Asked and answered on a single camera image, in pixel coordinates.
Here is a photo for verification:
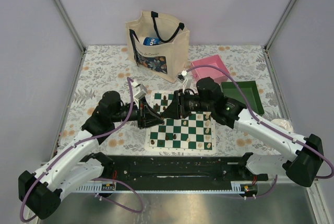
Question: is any blue white bottle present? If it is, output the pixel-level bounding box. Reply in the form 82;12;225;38
142;37;161;46

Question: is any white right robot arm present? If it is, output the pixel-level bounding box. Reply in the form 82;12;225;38
161;77;324;187

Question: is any beige canvas tote bag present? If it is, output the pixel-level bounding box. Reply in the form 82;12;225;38
126;11;190;83

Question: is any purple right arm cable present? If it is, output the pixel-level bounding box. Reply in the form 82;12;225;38
182;66;334;200

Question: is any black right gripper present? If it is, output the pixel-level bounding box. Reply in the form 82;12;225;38
161;89;213;120

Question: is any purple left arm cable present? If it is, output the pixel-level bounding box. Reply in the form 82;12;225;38
20;77;146;222

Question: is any green white chess board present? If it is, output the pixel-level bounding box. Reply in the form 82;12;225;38
144;91;218;153

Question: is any pink plastic box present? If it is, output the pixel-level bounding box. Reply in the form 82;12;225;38
190;54;230;83

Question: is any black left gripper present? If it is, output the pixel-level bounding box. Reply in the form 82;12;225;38
111;97;165;129

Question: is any white toilet paper roll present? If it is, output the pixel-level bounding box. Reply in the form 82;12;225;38
271;119;294;132

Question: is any green plastic box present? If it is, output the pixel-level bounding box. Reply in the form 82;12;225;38
221;80;264;116

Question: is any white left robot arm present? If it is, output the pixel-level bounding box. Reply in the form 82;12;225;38
18;91;163;222

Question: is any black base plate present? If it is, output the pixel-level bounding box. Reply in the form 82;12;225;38
86;153;269;192

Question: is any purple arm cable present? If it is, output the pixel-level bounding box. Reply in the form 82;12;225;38
20;77;146;222
182;66;334;200

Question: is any floral table cloth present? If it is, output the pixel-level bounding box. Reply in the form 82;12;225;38
57;45;281;157

